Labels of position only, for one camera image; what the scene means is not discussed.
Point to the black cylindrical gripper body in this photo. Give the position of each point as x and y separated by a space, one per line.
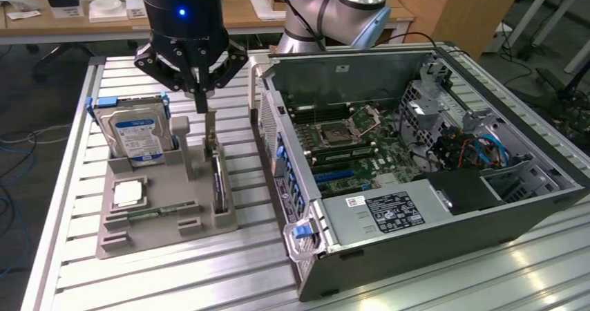
184 24

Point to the graphics card with metal bracket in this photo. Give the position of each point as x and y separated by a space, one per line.
217 183

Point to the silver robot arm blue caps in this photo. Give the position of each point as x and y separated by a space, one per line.
359 0

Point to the white labelled box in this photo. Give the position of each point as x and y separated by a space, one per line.
137 8

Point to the white box with round dish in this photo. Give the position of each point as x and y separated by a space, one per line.
108 10

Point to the hard disk in blue carrier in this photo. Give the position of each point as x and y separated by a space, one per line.
133 131

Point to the white paper stack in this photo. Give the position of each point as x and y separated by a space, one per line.
267 7

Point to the black chair base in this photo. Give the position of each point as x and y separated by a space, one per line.
50 57

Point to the black and white box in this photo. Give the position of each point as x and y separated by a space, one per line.
64 6

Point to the wooden desk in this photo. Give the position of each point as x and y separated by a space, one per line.
45 27

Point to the CPU socket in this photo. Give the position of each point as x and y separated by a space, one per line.
335 134

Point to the grey plastic parts rack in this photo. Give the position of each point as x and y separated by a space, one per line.
184 186

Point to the metal socket cover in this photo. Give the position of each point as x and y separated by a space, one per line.
367 117

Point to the white paper card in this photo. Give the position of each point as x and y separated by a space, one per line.
22 14

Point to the black labelled RAM stick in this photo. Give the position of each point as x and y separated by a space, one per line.
343 155

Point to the silver CPU chip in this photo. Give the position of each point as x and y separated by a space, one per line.
128 194

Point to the blue expansion slot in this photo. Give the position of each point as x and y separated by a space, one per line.
331 176

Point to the green RAM stick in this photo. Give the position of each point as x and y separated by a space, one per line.
152 213

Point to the green motherboard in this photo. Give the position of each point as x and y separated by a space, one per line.
391 152

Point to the metal disk bay cage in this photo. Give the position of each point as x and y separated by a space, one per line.
421 110

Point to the silver chipset heat sink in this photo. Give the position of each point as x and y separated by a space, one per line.
391 180

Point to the blue case latch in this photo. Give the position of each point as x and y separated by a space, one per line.
303 231

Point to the grey power supply unit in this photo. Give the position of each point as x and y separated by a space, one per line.
349 221

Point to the wooden cabinet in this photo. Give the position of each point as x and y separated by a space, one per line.
460 7

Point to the open black PC case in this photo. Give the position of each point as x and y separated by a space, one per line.
413 266

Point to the black floor equipment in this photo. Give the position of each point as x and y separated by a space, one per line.
550 79

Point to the white desk frame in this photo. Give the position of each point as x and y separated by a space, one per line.
555 12

